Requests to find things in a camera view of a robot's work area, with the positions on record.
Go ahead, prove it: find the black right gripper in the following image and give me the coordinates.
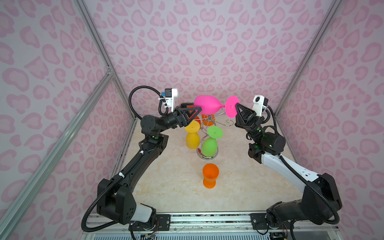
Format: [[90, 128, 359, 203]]
[[235, 108, 268, 147]]

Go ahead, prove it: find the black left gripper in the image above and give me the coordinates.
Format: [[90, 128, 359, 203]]
[[158, 104, 201, 137]]

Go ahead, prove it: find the pink wine glass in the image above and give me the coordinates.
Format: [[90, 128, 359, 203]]
[[194, 95, 239, 118]]

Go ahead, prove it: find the green wine glass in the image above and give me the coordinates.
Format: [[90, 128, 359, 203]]
[[201, 126, 223, 158]]

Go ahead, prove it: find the orange wine glass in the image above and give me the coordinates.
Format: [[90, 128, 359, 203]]
[[201, 115, 216, 127], [203, 164, 220, 189]]

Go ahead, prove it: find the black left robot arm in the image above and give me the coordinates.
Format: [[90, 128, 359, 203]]
[[95, 103, 202, 228]]

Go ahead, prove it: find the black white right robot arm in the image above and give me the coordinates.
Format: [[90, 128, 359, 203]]
[[235, 103, 343, 229]]

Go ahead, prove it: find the red wine glass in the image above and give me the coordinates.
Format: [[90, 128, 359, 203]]
[[194, 116, 202, 125]]

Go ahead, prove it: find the orange wine glass back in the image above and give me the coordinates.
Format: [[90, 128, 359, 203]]
[[201, 115, 216, 127]]

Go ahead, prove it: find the yellow wine glass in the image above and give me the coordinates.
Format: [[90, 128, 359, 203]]
[[185, 121, 200, 150]]

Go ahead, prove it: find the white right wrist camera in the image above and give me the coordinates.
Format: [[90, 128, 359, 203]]
[[252, 95, 269, 117]]

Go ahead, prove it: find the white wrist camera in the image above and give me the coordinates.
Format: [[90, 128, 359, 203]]
[[159, 88, 179, 112], [252, 95, 269, 117]]

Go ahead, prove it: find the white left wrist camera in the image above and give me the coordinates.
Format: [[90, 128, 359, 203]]
[[159, 88, 179, 112]]

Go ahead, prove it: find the chrome wire wine glass rack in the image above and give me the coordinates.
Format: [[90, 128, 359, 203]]
[[196, 111, 235, 161]]

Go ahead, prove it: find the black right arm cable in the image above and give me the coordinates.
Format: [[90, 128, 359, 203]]
[[263, 104, 341, 225]]

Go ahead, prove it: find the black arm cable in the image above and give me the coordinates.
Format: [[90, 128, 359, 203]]
[[80, 85, 169, 233], [263, 104, 341, 225]]

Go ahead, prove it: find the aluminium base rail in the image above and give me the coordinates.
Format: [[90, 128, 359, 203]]
[[80, 211, 343, 240]]

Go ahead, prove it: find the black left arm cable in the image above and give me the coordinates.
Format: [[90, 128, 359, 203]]
[[80, 85, 169, 233]]

